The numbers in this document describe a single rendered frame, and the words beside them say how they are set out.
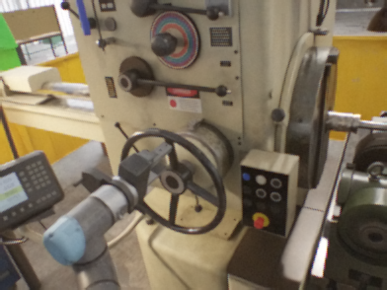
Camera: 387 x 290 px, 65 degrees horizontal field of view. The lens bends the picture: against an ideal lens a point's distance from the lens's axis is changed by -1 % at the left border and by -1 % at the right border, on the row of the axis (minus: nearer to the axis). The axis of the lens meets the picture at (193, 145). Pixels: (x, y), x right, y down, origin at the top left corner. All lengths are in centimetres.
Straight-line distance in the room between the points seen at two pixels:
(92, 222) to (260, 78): 59
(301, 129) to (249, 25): 38
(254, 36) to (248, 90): 16
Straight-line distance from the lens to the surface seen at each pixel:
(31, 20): 935
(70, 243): 57
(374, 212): 94
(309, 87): 108
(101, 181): 66
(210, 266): 162
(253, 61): 91
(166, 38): 92
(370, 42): 330
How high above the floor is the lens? 185
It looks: 28 degrees down
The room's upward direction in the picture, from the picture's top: 7 degrees counter-clockwise
